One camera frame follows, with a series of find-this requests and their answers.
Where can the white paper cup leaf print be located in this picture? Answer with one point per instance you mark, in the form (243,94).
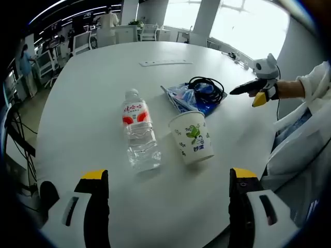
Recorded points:
(192,139)

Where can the white paper strip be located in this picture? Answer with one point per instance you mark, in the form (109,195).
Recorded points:
(165,62)

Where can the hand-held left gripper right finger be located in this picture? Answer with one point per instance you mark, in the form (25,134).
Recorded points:
(240,206)

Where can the white office chair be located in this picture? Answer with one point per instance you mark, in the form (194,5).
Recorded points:
(149,32)
(126,34)
(81,44)

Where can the person in white coat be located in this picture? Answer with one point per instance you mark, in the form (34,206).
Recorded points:
(302,160)

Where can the person's right hand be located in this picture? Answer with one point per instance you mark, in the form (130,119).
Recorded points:
(289,89)

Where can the clear plastic water bottle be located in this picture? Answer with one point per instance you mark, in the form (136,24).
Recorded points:
(138,129)

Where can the clear plastic zip bag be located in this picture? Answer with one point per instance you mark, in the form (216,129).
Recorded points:
(181,98)

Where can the black round object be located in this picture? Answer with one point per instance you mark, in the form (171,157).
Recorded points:
(49,199)

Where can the green potted plant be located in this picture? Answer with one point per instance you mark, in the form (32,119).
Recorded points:
(135,23)

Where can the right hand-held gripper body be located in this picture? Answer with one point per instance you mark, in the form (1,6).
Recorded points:
(266,68)

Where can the white table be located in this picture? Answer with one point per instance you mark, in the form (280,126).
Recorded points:
(90,103)

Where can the person's blue jeans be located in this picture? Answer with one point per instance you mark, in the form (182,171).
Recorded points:
(292,129)

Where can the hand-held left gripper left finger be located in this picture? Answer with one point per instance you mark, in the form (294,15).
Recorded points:
(97,206)

